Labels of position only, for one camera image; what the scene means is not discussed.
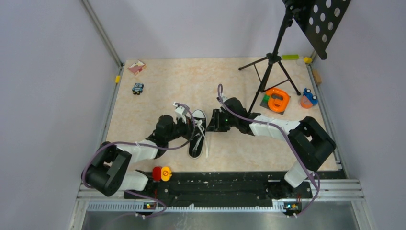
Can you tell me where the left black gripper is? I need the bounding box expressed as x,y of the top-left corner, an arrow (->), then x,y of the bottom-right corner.
166,115 -> 202,142

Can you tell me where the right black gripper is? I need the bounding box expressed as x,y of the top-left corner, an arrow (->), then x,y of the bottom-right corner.
206,109 -> 238,132

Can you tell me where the white shoelace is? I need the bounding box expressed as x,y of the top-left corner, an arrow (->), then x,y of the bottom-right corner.
192,120 -> 209,158

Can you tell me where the black white canvas sneaker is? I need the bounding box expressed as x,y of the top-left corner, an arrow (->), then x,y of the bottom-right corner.
188,109 -> 207,159

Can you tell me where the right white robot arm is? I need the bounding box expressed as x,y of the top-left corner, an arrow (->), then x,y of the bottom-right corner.
207,97 -> 337,197

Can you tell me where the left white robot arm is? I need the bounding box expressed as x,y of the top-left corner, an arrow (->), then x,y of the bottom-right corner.
81,115 -> 197,198

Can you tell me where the red yellow emergency button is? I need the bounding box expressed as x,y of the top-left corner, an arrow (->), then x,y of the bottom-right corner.
152,166 -> 172,182

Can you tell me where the blue owl toy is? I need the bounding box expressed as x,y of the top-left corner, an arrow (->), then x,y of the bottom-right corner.
132,83 -> 144,95

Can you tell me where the pink red box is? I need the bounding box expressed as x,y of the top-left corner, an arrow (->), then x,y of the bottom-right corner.
127,60 -> 146,76

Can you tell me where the yellow clip left edge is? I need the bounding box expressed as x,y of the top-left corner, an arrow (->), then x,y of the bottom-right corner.
114,75 -> 120,84

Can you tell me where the blue orange toy car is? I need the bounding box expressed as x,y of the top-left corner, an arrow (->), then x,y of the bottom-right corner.
300,88 -> 318,109

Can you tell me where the green block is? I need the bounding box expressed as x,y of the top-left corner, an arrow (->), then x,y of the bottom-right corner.
282,54 -> 300,60

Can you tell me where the wooden block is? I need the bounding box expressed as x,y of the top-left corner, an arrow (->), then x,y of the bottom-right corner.
312,69 -> 322,85

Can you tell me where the yellow corner block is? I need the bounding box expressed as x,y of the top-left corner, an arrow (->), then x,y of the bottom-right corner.
303,57 -> 313,64

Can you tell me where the black music stand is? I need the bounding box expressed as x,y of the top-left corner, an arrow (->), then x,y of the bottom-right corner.
238,0 -> 350,93

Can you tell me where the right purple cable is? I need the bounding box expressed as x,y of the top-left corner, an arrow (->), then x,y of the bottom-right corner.
217,83 -> 321,217

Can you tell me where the purple cable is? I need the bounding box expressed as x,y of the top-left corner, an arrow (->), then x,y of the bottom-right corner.
217,83 -> 321,217
81,102 -> 197,219

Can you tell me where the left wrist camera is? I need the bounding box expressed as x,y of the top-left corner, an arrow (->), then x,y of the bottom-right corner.
173,102 -> 189,124

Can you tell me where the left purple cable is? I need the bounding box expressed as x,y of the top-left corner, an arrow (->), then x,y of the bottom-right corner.
81,102 -> 197,219

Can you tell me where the orange ring toy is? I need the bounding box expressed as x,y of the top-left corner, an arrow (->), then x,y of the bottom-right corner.
260,88 -> 291,115

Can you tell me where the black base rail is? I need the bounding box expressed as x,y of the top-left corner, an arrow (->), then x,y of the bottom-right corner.
124,169 -> 346,208

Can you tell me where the white cable duct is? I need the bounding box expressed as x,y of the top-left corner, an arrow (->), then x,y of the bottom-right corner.
87,201 -> 286,212

